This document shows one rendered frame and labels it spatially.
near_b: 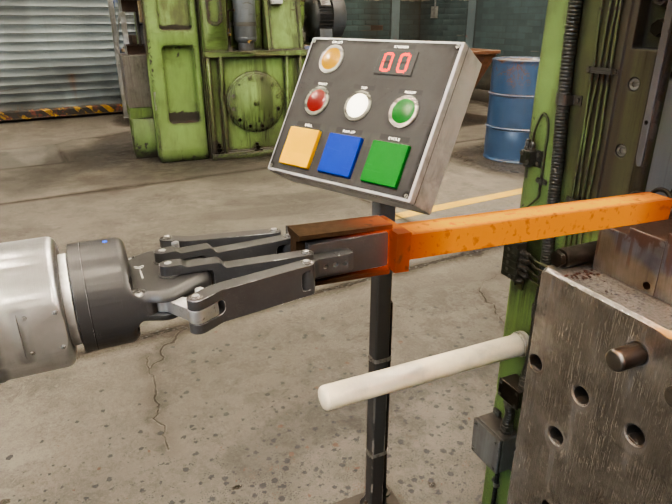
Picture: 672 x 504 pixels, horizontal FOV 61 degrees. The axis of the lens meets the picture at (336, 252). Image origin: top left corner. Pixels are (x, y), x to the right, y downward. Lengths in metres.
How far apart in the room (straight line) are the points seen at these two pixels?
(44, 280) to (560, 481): 0.77
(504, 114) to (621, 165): 4.43
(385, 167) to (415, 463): 1.09
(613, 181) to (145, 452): 1.51
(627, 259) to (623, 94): 0.29
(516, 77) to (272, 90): 2.17
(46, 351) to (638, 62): 0.86
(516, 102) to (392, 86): 4.36
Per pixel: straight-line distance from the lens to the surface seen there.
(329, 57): 1.15
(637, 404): 0.80
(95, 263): 0.40
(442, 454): 1.88
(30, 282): 0.39
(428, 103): 0.98
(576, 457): 0.91
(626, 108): 1.00
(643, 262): 0.81
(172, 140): 5.44
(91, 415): 2.15
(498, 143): 5.47
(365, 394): 1.04
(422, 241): 0.48
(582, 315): 0.81
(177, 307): 0.39
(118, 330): 0.40
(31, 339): 0.40
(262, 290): 0.39
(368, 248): 0.46
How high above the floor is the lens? 1.24
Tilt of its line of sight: 23 degrees down
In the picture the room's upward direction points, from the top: straight up
